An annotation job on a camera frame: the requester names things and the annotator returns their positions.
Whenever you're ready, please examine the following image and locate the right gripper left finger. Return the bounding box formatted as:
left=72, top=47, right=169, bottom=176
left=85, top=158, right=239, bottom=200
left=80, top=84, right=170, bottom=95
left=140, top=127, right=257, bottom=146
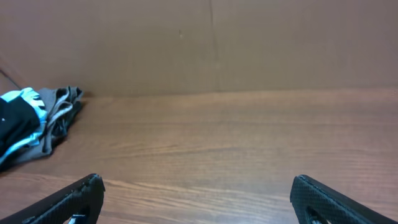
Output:
left=1, top=174, right=105, bottom=224

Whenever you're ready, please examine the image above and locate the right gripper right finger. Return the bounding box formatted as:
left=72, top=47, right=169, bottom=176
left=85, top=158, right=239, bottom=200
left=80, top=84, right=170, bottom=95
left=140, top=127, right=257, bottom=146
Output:
left=290, top=175, right=397, bottom=224

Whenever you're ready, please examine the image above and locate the black t-shirt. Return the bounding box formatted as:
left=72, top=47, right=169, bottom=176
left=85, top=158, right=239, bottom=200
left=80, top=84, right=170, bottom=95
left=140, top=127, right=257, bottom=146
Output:
left=1, top=96, right=40, bottom=156

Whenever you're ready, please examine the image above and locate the light blue printed t-shirt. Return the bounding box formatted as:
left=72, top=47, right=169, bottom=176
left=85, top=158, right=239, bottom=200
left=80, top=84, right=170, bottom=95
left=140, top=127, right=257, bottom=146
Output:
left=1, top=88, right=47, bottom=162

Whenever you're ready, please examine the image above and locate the grey folded t-shirt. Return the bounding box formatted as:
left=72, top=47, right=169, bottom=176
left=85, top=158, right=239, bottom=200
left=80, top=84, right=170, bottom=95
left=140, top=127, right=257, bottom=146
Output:
left=1, top=86, right=83, bottom=166

